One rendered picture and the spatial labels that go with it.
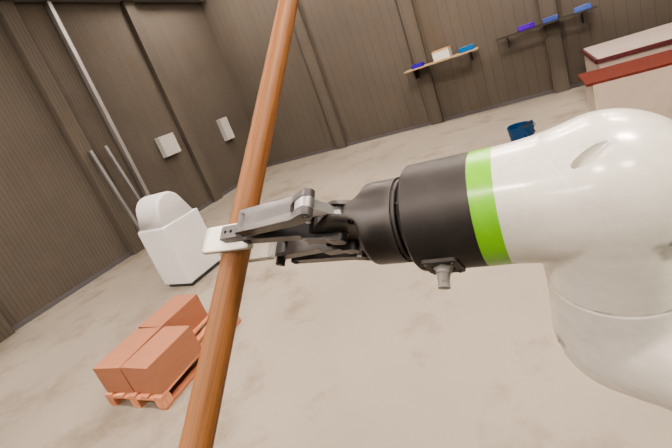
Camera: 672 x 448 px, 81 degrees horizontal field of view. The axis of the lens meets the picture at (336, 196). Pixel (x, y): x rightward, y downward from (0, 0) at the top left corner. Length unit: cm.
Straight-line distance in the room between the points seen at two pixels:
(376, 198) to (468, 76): 1021
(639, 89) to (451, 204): 588
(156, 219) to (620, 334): 580
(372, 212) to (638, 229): 17
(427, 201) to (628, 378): 19
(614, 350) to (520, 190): 14
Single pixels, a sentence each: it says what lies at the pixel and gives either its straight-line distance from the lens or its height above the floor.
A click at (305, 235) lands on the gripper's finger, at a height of 196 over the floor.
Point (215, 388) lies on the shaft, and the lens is 43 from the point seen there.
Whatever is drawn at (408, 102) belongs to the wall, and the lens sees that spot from 1086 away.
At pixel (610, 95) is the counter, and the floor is 69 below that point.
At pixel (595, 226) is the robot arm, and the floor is 195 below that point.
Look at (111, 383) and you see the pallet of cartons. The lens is 439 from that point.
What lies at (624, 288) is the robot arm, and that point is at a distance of 32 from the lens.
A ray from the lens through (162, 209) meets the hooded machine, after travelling 594.
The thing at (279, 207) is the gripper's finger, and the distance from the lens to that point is 36.
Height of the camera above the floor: 209
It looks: 16 degrees down
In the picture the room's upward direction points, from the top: 20 degrees counter-clockwise
